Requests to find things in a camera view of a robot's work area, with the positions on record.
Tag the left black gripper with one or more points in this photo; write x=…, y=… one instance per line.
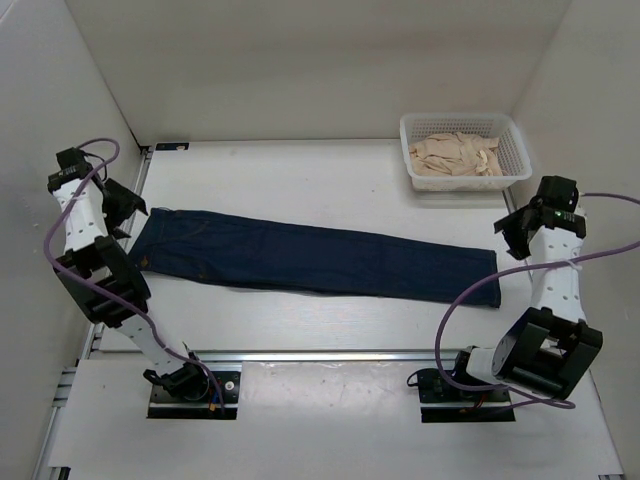
x=128, y=202

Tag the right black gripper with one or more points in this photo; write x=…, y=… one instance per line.
x=507, y=225

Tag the dark blue denim trousers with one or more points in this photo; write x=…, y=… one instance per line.
x=215, y=248

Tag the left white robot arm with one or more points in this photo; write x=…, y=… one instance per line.
x=87, y=258

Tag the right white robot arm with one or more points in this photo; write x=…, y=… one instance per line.
x=550, y=347

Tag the white plastic basket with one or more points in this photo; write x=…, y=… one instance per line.
x=512, y=156

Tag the small dark corner label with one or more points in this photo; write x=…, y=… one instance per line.
x=172, y=146

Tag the beige crumpled garment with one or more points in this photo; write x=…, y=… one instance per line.
x=455, y=155

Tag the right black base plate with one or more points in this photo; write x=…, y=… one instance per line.
x=442, y=403

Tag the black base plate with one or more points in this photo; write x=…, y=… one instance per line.
x=209, y=406
x=442, y=403

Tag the aluminium rail frame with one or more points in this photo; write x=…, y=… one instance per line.
x=324, y=393

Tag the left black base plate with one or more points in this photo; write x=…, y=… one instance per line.
x=209, y=406

